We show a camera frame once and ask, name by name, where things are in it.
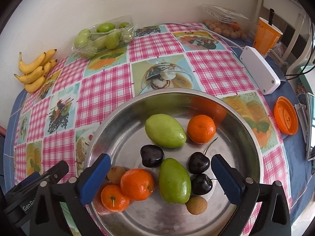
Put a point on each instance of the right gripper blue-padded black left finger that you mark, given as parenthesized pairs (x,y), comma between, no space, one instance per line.
(47,217)

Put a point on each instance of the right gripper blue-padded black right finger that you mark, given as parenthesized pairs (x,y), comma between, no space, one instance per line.
(273,217)

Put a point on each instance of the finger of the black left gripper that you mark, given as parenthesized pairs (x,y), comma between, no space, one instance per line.
(44,174)

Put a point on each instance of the small tangerine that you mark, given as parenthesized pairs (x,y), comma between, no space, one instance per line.
(113,199)

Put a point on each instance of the small brown longan fruit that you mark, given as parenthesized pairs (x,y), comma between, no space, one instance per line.
(196,205)

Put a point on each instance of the dark cherry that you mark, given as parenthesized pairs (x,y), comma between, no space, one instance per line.
(198,162)
(201,184)
(152,155)

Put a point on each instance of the green mango-shaped fruit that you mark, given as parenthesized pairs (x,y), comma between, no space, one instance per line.
(165,131)
(174,182)

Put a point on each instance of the orange tangerine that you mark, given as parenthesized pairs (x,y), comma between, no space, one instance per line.
(201,129)

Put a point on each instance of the pink checkered fruit tablecloth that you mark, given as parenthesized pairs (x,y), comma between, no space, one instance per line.
(59,120)

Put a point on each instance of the round stainless steel bowl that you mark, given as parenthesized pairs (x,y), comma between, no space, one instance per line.
(122,135)

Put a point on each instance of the bunch of yellow bananas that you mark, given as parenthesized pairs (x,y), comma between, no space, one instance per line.
(34,74)

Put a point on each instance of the orange plastic lid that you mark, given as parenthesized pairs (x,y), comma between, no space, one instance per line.
(285,116)

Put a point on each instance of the plastic tray of green jujubes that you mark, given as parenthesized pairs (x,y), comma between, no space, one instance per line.
(106,35)

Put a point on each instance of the white rectangular device box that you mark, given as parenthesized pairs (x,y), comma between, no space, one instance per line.
(261,72)

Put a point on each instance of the black power adapter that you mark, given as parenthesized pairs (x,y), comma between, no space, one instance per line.
(282,79)

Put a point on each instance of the orange paper cup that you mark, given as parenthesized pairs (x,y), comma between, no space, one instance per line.
(267,34)

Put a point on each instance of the plastic box of longans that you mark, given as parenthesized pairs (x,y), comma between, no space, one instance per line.
(227,22)

